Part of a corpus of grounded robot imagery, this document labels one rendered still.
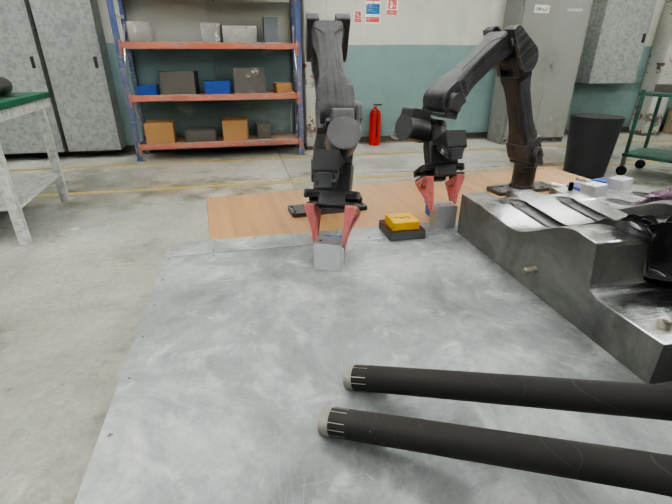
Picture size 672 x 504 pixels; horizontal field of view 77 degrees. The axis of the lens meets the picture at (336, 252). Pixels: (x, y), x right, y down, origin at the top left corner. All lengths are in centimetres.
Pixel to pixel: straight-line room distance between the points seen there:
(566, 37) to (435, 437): 678
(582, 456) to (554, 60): 668
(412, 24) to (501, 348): 606
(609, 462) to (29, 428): 175
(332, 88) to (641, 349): 62
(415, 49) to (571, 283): 596
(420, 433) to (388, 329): 23
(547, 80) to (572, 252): 630
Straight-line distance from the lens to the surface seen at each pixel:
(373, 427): 44
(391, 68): 642
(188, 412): 53
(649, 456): 44
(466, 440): 43
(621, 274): 71
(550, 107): 706
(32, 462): 177
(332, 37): 94
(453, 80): 105
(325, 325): 63
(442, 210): 98
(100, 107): 603
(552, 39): 692
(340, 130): 72
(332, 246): 76
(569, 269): 71
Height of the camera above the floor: 116
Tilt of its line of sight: 25 degrees down
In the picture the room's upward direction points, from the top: straight up
